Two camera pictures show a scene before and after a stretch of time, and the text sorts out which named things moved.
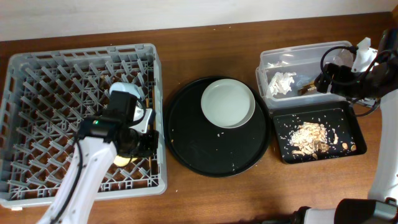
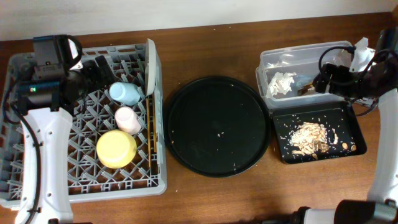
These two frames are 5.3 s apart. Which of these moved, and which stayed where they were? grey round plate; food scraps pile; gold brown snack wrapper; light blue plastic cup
Moved: grey round plate
Stayed: light blue plastic cup; food scraps pile; gold brown snack wrapper
